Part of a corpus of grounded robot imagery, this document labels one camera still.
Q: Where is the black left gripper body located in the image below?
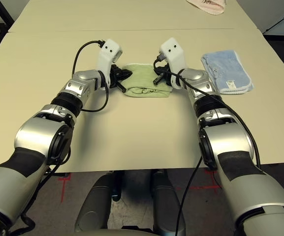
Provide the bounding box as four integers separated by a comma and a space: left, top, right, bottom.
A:
109, 64, 122, 89

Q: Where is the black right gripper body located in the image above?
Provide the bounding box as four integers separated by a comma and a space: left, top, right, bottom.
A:
159, 62, 174, 86

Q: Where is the green towel with swan print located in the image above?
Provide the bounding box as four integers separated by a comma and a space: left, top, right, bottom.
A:
120, 63, 174, 99

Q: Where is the folded blue towel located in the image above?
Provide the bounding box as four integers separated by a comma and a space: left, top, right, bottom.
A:
200, 49, 254, 95

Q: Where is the pink towel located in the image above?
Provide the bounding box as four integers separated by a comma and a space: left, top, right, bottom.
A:
186, 0, 226, 16

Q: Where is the dark left robot leg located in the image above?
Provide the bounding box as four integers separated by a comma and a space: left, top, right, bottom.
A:
74, 173, 113, 234

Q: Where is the dark robot leg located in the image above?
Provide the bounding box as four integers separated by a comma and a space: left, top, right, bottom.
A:
152, 170, 186, 236
74, 173, 113, 234

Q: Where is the dark right robot leg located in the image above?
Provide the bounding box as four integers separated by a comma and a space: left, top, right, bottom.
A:
152, 170, 186, 236

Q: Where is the black tripod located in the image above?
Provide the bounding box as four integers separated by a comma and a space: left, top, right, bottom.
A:
263, 8, 284, 34

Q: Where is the beige robot torso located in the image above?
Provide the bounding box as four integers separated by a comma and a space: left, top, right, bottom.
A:
77, 228, 158, 236

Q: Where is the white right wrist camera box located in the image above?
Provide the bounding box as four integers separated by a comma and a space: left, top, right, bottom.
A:
159, 37, 188, 89

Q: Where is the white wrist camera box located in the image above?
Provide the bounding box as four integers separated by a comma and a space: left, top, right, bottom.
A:
159, 37, 188, 89
95, 38, 124, 86

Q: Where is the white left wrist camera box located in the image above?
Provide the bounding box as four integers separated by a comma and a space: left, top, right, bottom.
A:
95, 38, 124, 86

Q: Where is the side table with black frame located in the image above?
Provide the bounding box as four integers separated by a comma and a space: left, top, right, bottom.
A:
0, 0, 16, 25

